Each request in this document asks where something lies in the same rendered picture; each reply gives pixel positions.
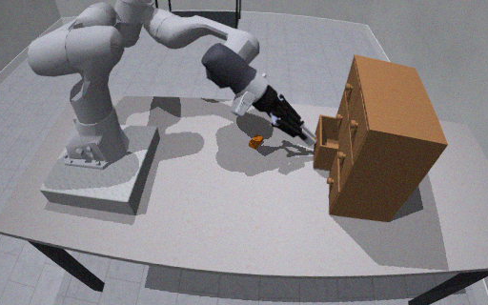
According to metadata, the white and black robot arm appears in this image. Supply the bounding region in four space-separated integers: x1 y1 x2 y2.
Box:
28 0 268 170

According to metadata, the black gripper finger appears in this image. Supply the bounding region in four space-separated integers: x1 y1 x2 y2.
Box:
277 94 316 138
270 105 316 147

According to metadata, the orange nine-volt battery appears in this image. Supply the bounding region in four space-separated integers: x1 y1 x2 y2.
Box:
249 134 263 149

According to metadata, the brown wooden chest of drawers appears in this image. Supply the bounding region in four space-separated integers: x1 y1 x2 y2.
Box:
329 55 448 222

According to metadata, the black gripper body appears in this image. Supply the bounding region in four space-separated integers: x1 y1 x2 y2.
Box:
252 85 283 118

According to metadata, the brown wooden drawer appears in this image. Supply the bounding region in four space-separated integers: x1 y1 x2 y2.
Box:
345 62 360 117
335 92 349 146
337 127 353 189
349 93 368 162
313 115 338 170
327 153 340 211

